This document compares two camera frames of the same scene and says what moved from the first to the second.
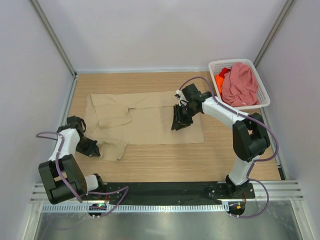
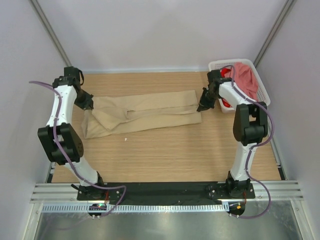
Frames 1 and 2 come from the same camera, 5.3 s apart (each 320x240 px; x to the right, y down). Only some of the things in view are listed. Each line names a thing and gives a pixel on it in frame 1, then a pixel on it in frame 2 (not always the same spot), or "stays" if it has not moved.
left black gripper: [93, 150] → [88, 104]
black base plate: [166, 193] stays
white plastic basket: [262, 93] stays
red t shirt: [223, 71] stays
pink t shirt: [239, 86] stays
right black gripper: [178, 119] → [203, 104]
